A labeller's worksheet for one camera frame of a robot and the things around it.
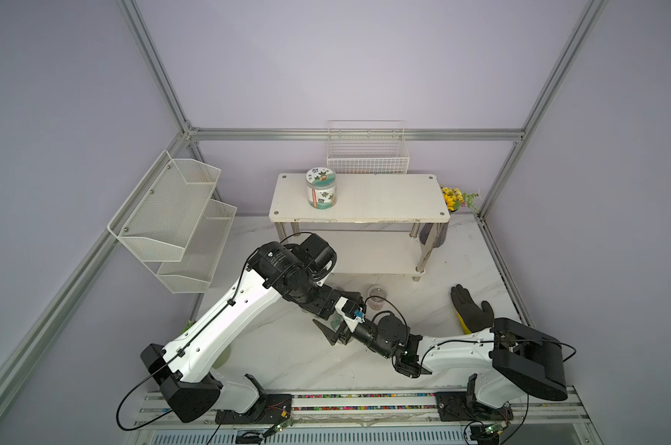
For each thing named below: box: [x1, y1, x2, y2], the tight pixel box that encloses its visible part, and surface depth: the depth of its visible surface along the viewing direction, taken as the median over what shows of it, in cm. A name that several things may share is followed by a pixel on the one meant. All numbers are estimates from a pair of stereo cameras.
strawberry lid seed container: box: [305, 166, 337, 211], surface depth 72 cm
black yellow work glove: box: [450, 283, 494, 335], surface depth 95 cm
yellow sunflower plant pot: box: [439, 184, 481, 214], surface depth 93 cm
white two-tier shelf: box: [268, 173, 451, 281], surface depth 80 cm
